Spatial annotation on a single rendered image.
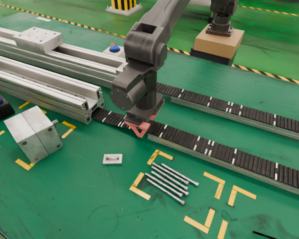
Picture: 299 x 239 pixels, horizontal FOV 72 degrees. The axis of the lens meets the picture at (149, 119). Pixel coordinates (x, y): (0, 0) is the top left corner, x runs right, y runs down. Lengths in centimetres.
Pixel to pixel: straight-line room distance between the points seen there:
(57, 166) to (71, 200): 11
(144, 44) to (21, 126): 38
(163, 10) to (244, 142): 43
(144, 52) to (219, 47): 66
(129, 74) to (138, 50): 5
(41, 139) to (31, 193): 13
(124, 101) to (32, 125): 27
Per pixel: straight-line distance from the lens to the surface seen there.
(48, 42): 94
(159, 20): 46
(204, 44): 106
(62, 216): 54
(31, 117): 63
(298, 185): 61
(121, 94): 42
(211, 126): 68
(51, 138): 61
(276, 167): 61
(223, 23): 110
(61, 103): 69
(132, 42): 44
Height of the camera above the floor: 126
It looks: 46 degrees down
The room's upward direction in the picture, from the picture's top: straight up
